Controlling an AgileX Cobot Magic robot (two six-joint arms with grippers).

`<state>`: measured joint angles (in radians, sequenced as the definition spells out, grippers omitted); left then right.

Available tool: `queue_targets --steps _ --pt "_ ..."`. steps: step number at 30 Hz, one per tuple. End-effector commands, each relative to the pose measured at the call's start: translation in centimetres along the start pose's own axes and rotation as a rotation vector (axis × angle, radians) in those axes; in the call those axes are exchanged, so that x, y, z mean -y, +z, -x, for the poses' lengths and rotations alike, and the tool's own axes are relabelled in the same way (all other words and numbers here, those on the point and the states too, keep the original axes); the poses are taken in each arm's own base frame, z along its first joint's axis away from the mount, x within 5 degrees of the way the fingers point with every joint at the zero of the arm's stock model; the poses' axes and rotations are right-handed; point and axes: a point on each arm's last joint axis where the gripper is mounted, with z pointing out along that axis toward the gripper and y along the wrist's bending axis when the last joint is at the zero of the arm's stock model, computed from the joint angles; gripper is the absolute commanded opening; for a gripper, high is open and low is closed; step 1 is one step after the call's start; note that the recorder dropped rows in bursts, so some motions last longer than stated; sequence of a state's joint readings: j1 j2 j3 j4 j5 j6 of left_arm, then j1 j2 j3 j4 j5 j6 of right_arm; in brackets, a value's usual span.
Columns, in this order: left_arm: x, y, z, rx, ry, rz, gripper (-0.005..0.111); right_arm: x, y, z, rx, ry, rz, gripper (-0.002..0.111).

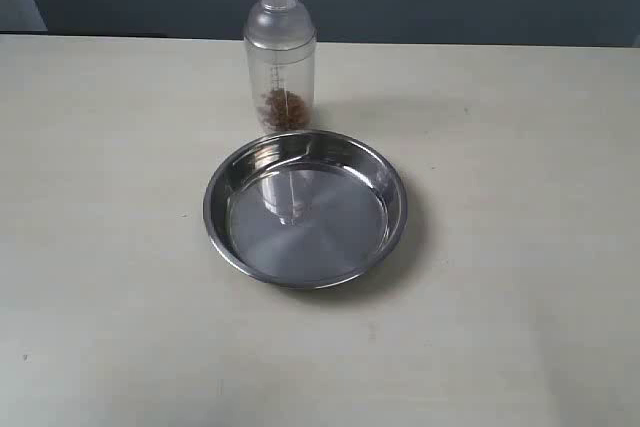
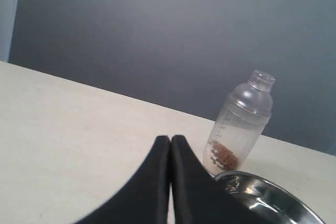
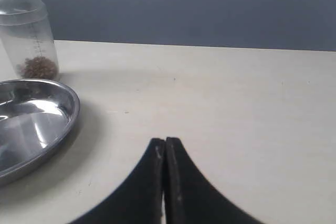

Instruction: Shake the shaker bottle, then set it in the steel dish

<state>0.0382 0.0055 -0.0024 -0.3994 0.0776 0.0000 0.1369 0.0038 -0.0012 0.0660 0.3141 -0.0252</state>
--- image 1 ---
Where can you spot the clear plastic shaker bottle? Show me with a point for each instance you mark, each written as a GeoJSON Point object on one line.
{"type": "Point", "coordinates": [280, 42]}

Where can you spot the round stainless steel tray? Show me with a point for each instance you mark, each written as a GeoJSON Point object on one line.
{"type": "Point", "coordinates": [306, 209]}

